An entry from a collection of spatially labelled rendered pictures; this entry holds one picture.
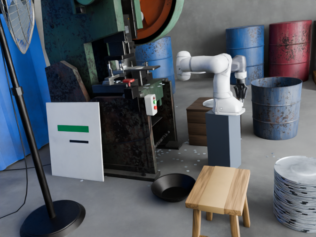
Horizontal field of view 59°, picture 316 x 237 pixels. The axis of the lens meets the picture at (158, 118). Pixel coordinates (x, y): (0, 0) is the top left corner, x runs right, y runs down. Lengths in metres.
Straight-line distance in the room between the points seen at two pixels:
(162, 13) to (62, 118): 1.15
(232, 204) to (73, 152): 1.42
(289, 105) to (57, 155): 1.95
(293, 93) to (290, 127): 0.30
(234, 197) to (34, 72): 2.34
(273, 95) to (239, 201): 1.39
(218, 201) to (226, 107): 0.83
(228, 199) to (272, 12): 4.23
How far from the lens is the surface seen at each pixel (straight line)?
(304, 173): 1.61
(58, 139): 2.38
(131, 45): 2.16
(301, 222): 1.66
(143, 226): 1.71
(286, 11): 5.21
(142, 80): 2.14
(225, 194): 1.32
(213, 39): 5.34
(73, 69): 2.17
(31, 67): 3.06
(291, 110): 2.60
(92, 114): 2.13
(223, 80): 1.93
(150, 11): 2.48
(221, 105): 1.94
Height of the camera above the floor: 1.08
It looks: 19 degrees down
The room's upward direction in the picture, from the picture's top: 7 degrees counter-clockwise
